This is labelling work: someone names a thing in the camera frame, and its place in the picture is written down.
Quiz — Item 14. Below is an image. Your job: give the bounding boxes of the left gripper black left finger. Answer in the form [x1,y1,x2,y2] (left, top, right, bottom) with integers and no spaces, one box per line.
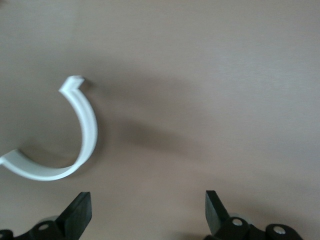
[0,191,93,240]

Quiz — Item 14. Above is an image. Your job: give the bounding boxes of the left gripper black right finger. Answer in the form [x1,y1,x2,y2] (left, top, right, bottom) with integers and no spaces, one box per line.
[203,190,303,240]

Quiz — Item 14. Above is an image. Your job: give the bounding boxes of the white curved plastic clip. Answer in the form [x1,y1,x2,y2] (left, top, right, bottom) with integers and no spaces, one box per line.
[0,75,98,181]

